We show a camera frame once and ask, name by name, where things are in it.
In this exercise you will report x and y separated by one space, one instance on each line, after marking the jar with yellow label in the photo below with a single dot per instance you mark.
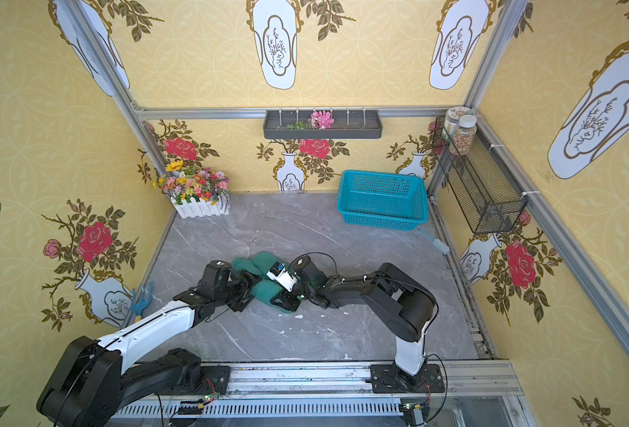
451 119

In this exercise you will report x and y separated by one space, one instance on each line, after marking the flower box white fence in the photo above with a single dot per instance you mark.
195 191

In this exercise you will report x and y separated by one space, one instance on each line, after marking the teal plastic basket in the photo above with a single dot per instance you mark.
387 201

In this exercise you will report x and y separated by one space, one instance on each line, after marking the pink artificial flower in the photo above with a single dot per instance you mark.
321 119

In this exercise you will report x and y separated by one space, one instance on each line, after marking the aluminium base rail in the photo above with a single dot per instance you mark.
453 392

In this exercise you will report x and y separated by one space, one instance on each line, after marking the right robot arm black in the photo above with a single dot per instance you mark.
400 302

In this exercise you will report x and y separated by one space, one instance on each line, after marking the dark grey wall shelf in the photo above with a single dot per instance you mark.
349 124

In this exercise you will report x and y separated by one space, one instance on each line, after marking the black wire mesh basket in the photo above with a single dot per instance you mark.
486 191

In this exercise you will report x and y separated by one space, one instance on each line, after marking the green long pants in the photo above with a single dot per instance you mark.
267 291

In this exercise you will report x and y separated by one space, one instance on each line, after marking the small brush clear handle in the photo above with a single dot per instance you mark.
439 244

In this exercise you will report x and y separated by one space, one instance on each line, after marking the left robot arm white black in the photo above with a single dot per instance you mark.
127 347

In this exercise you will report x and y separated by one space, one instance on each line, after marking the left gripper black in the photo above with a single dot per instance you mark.
244 288

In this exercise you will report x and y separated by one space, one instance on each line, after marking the jar with colourful beads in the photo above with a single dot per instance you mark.
463 135

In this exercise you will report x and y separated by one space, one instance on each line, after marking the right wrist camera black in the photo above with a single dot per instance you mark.
301 271

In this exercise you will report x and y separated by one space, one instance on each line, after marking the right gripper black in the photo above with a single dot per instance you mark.
294 291

